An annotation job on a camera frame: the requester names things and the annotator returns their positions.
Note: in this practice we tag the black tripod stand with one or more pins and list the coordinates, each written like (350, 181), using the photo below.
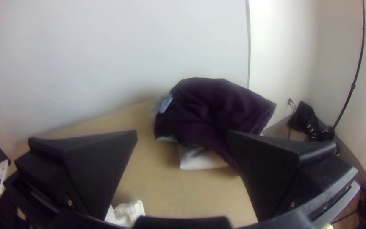
(357, 68)

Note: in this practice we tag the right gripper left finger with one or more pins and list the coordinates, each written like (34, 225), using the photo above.
(84, 165)

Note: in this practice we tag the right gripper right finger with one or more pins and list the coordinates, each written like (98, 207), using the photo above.
(275, 168)

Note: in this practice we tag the heap of clothes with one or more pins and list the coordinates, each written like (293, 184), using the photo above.
(208, 108)

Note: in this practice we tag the white t-shirt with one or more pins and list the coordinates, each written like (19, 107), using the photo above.
(129, 211)

